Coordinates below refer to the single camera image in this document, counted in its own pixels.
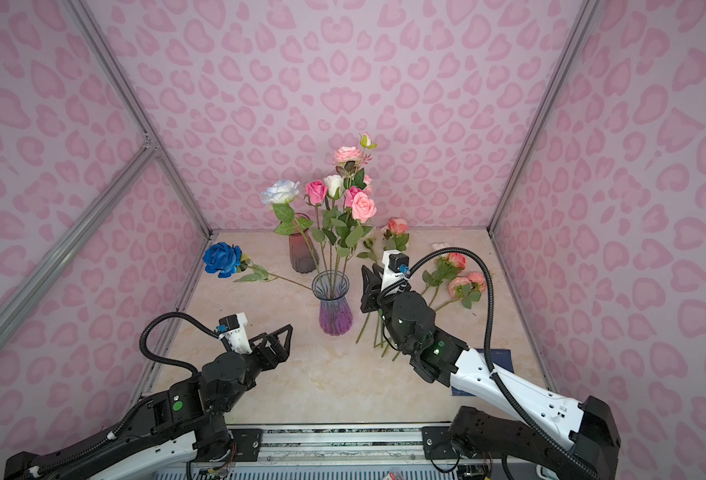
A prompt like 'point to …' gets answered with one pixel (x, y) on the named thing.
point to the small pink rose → (468, 289)
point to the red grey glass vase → (303, 253)
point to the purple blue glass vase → (335, 317)
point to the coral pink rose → (395, 238)
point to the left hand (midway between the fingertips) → (284, 329)
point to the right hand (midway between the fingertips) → (366, 265)
